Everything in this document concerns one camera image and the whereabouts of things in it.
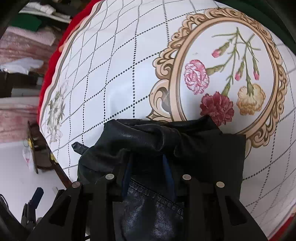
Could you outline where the black and yellow bag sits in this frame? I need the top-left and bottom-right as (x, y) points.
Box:
(23, 121), (55, 174)

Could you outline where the red floral blanket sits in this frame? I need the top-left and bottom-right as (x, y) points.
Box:
(37, 0), (100, 123)

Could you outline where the white floral quilted mat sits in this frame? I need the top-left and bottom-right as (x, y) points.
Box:
(39, 1), (295, 239)

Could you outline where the pile of folded clothes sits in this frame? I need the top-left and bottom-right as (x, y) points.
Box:
(8, 1), (72, 32)

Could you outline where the pink floral curtain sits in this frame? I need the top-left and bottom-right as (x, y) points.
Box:
(1, 27), (61, 143)

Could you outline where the black leather jacket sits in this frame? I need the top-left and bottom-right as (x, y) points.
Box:
(72, 116), (246, 240)

